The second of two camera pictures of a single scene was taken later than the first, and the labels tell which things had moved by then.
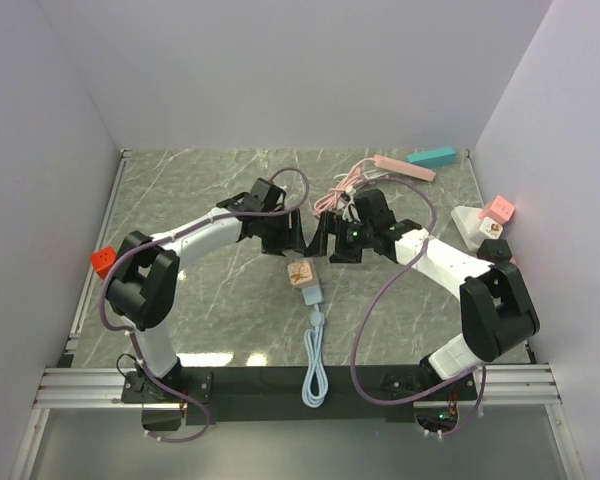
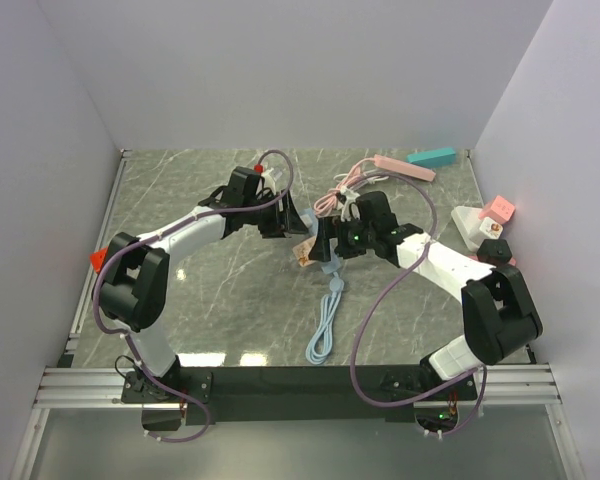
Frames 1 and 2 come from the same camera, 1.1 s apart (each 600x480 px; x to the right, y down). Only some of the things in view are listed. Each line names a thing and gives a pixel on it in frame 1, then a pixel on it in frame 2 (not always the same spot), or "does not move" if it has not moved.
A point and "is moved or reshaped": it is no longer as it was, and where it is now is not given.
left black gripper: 290,238 → 284,223
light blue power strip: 315,389 → 318,349
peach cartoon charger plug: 300,273 is moved or reshaped
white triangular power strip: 467,222 does not move
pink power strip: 404,168 does not move
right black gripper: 330,223 does not move
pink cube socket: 499,210 does not move
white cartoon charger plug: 491,228 does not move
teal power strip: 433,158 does not move
